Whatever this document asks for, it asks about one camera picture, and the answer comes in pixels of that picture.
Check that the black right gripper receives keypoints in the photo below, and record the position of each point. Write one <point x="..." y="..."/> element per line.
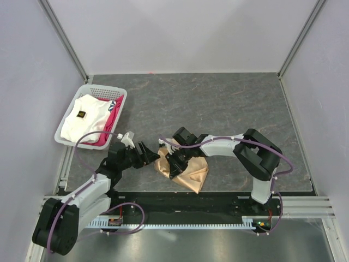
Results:
<point x="175" y="167"/>

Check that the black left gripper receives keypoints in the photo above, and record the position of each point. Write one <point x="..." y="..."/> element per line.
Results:
<point x="144" y="159"/>

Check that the peach satin napkin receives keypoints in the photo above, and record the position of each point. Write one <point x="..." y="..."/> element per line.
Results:
<point x="192" y="178"/>

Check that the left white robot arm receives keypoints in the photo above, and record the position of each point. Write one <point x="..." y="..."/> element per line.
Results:
<point x="61" y="220"/>

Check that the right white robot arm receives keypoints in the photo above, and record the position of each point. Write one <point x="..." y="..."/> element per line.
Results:
<point x="256" y="153"/>

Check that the pink cloth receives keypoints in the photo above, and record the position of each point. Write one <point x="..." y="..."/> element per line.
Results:
<point x="113" y="109"/>

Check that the white cloth with logo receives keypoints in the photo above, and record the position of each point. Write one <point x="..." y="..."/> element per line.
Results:
<point x="86" y="120"/>

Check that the white plastic basket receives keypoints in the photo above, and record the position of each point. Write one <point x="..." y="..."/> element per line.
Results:
<point x="100" y="92"/>

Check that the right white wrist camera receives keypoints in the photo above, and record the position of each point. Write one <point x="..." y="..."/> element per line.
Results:
<point x="170" y="148"/>

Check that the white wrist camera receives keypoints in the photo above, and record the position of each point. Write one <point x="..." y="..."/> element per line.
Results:
<point x="127" y="139"/>
<point x="170" y="148"/>

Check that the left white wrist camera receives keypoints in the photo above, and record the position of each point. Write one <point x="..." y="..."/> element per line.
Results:
<point x="127" y="139"/>

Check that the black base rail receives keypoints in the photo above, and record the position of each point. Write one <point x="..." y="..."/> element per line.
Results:
<point x="188" y="207"/>

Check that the light blue cable duct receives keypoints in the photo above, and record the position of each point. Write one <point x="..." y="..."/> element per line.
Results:
<point x="105" y="222"/>

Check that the left aluminium frame post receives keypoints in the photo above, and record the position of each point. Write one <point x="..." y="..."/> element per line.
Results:
<point x="52" y="17"/>

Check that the aluminium frame post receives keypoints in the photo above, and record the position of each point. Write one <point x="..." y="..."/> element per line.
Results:
<point x="52" y="17"/>
<point x="301" y="36"/>

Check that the right aluminium frame post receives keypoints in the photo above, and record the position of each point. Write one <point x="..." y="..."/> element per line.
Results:
<point x="301" y="36"/>

